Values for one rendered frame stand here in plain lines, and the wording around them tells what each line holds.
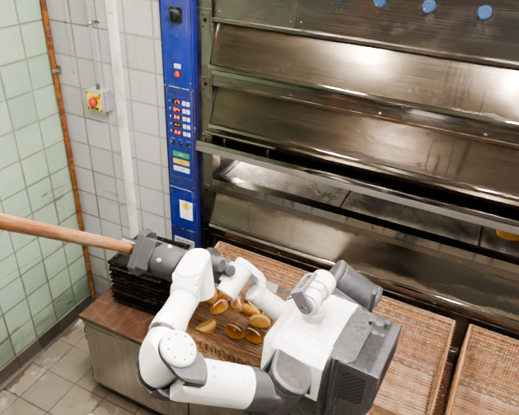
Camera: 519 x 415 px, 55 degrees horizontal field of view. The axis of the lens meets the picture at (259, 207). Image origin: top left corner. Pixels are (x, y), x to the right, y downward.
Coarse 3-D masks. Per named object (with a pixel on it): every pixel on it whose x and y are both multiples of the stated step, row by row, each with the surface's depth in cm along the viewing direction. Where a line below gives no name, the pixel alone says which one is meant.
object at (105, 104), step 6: (90, 90) 233; (96, 90) 233; (102, 90) 234; (108, 90) 234; (90, 96) 234; (102, 96) 231; (108, 96) 235; (96, 102) 234; (102, 102) 233; (108, 102) 236; (90, 108) 237; (96, 108) 235; (102, 108) 234; (108, 108) 237
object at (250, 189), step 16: (224, 176) 236; (240, 192) 230; (256, 192) 226; (272, 192) 226; (304, 208) 219; (320, 208) 215; (336, 208) 216; (352, 224) 212; (368, 224) 208; (384, 224) 207; (400, 224) 208; (416, 240) 202; (432, 240) 199; (448, 240) 199; (464, 256) 196; (480, 256) 193; (496, 256) 192; (512, 256) 192; (512, 272) 190
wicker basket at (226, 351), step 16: (240, 256) 244; (256, 256) 240; (272, 272) 238; (288, 272) 234; (304, 272) 230; (288, 288) 236; (208, 304) 247; (192, 320) 236; (224, 320) 237; (240, 320) 238; (192, 336) 215; (208, 336) 210; (224, 336) 229; (208, 352) 216; (224, 352) 210; (240, 352) 205; (256, 352) 221
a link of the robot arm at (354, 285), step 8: (352, 272) 142; (344, 280) 140; (352, 280) 141; (360, 280) 142; (368, 280) 144; (344, 288) 141; (352, 288) 140; (360, 288) 141; (368, 288) 141; (376, 288) 143; (352, 296) 141; (360, 296) 141; (368, 296) 141; (360, 304) 141; (368, 304) 141
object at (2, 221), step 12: (0, 216) 90; (12, 216) 93; (0, 228) 91; (12, 228) 93; (24, 228) 95; (36, 228) 98; (48, 228) 101; (60, 228) 105; (60, 240) 107; (72, 240) 109; (84, 240) 112; (96, 240) 116; (108, 240) 120; (120, 240) 126
